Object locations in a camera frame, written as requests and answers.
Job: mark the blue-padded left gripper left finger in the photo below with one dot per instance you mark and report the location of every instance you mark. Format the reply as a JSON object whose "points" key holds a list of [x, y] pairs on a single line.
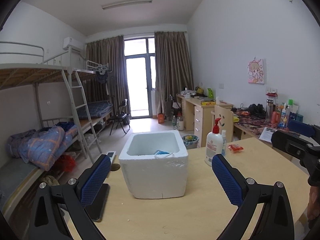
{"points": [[92, 179]]}

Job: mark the ceiling tube light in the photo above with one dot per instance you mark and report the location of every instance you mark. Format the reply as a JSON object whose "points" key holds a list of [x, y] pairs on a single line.
{"points": [[125, 3]]}

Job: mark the brown curtain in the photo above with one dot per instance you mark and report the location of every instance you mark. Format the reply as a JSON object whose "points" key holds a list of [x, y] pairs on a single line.
{"points": [[112, 85], [173, 67]]}

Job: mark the glass balcony door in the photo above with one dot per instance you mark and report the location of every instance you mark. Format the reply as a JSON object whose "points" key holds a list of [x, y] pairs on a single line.
{"points": [[141, 75]]}

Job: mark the waste bin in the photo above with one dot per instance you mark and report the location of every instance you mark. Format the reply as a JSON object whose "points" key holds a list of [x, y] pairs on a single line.
{"points": [[190, 141]]}

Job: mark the printed paper sheet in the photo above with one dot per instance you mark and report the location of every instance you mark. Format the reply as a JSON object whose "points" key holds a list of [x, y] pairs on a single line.
{"points": [[266, 134]]}

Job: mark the right hand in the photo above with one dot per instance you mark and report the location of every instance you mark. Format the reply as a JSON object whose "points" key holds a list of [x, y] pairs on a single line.
{"points": [[313, 208]]}

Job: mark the black folding chair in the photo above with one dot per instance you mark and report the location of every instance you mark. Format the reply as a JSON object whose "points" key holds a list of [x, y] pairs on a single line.
{"points": [[119, 117]]}

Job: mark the wooden desk with drawers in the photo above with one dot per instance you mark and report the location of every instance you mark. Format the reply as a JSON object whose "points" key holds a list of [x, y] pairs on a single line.
{"points": [[199, 116]]}

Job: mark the white lotion pump bottle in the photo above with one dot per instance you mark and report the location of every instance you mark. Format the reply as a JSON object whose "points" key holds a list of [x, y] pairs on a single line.
{"points": [[214, 143]]}

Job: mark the white air conditioner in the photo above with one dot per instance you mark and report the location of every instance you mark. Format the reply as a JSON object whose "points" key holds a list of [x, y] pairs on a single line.
{"points": [[73, 43]]}

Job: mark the red snack packet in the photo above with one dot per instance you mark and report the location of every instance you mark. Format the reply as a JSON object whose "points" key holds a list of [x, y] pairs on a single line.
{"points": [[235, 148]]}

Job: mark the metal bunk bed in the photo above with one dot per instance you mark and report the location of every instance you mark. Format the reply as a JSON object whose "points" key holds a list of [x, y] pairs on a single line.
{"points": [[39, 92]]}

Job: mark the white remote control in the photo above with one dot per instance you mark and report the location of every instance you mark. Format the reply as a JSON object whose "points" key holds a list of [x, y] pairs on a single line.
{"points": [[110, 157]]}

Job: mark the blue plaid quilt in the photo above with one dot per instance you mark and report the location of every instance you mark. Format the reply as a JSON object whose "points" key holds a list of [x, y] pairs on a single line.
{"points": [[44, 146]]}

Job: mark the blue face mask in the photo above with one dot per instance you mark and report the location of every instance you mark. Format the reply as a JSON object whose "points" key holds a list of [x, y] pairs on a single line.
{"points": [[162, 154]]}

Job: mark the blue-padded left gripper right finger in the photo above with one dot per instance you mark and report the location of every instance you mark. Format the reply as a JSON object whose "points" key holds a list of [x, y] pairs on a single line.
{"points": [[231, 180]]}

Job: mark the left brown curtain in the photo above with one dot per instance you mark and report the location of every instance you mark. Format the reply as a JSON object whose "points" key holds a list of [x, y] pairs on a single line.
{"points": [[112, 85]]}

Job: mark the clear thermos bottle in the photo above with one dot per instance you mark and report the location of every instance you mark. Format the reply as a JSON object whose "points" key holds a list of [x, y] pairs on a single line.
{"points": [[269, 109]]}

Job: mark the right brown curtain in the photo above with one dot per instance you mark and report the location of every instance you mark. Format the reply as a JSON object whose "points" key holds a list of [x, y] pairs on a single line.
{"points": [[173, 67]]}

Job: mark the wooden smiley chair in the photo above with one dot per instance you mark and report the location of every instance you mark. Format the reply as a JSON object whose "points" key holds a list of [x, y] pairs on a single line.
{"points": [[226, 121]]}

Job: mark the white styrofoam box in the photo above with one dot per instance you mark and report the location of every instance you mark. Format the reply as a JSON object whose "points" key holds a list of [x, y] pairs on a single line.
{"points": [[149, 178]]}

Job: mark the pink cartoon wall picture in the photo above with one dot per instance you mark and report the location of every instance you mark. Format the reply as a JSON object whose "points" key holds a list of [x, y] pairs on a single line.
{"points": [[256, 72]]}

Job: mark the black headphones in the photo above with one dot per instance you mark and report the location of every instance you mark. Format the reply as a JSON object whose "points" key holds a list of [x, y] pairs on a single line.
{"points": [[257, 111]]}

